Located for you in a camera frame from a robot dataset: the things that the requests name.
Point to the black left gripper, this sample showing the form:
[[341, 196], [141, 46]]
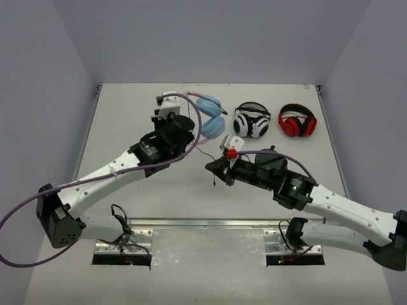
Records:
[[162, 121]]

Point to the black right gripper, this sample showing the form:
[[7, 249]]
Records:
[[222, 166]]

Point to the pink blue cat-ear headphones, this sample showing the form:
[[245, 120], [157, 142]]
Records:
[[211, 107]]

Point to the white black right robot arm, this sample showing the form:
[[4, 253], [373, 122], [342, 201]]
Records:
[[348, 225]]

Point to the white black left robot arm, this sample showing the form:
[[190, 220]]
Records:
[[64, 215]]

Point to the white black headphones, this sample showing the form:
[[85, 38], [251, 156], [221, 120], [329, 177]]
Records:
[[251, 119]]

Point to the red black headphones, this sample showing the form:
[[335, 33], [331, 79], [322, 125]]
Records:
[[297, 126]]

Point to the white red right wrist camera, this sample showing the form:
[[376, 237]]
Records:
[[231, 144]]

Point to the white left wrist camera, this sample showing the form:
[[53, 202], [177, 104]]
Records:
[[167, 105]]

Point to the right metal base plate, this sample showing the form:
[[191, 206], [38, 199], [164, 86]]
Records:
[[274, 245]]

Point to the metal base plate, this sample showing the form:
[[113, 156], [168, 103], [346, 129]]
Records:
[[274, 245], [140, 244]]

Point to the silver aluminium rail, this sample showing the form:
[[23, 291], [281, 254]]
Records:
[[203, 222]]

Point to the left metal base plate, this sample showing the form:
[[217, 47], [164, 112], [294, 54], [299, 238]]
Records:
[[140, 244]]

